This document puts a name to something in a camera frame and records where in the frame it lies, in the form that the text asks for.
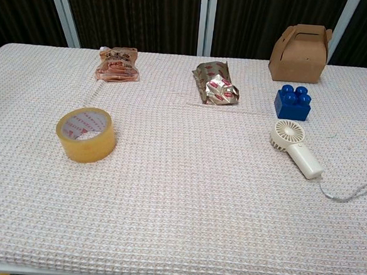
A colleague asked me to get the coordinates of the blue plastic building block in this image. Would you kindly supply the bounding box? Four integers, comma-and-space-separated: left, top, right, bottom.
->
272, 83, 314, 122

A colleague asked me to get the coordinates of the cream white handheld fan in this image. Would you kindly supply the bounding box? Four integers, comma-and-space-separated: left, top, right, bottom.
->
266, 119, 328, 181

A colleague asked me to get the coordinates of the brown cardboard gable box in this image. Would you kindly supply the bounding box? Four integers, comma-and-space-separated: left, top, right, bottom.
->
267, 21, 334, 85

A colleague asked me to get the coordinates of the white waffle-weave tablecloth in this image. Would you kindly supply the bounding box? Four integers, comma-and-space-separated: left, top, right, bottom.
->
0, 40, 367, 275

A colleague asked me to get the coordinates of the orange snack bag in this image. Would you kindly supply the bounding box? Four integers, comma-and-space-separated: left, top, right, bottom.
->
94, 45, 143, 84

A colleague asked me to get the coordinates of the clear packing tape roll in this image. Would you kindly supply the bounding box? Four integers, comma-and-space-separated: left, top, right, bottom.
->
53, 105, 120, 166

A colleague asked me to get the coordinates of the white metal frame post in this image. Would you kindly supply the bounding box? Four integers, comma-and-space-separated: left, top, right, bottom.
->
41, 0, 84, 49
326, 0, 361, 59
196, 0, 218, 58

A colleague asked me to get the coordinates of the grey lanyard cord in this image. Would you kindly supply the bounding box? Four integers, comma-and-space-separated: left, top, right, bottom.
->
316, 176, 367, 205

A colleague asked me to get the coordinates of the gold foil snack packet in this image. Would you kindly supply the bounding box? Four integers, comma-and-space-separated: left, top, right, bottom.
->
190, 58, 242, 108

